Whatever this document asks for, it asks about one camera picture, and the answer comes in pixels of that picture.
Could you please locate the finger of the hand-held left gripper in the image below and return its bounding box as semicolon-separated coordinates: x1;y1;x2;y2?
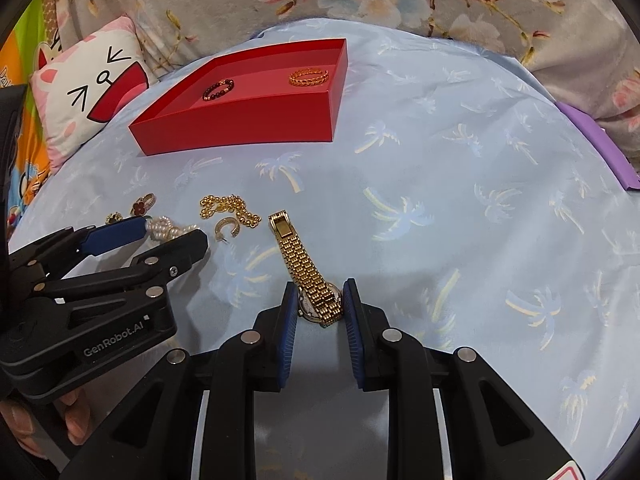
6;216;152;288
39;229;209;312

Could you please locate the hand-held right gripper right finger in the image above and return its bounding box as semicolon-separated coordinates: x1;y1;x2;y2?
342;278;581;480

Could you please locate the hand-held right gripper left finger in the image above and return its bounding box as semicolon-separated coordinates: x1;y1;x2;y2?
59;282;301;480

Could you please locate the pearl bracelet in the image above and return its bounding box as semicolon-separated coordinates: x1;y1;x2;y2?
145;215;200;244

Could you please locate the gold hoop earring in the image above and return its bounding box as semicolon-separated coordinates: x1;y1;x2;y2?
214;216;242;244

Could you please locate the gold watch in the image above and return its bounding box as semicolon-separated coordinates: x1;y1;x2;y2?
268;211;347;329

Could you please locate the gold chain bracelet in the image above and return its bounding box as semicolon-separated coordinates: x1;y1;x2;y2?
199;194;262;229

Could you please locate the red cardboard box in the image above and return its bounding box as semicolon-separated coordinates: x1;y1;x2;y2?
128;37;348;157

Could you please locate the person's left hand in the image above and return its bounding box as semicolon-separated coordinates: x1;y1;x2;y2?
52;389;96;447

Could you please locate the colourful cartoon cloth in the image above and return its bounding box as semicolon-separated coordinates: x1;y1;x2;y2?
0;7;68;243

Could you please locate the cat face pillow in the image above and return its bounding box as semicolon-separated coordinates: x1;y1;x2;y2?
29;16;162;169

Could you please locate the light blue palm-print cloth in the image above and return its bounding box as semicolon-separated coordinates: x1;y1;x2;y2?
7;19;640;480

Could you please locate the purple box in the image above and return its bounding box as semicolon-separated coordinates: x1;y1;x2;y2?
555;101;640;190

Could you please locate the grey floral blanket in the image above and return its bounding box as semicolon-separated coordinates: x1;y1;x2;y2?
50;0;640;163

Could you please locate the dark bead bracelet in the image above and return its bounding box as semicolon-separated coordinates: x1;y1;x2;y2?
202;79;235;102

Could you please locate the gold chain bangle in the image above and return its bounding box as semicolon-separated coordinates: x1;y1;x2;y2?
288;68;329;88

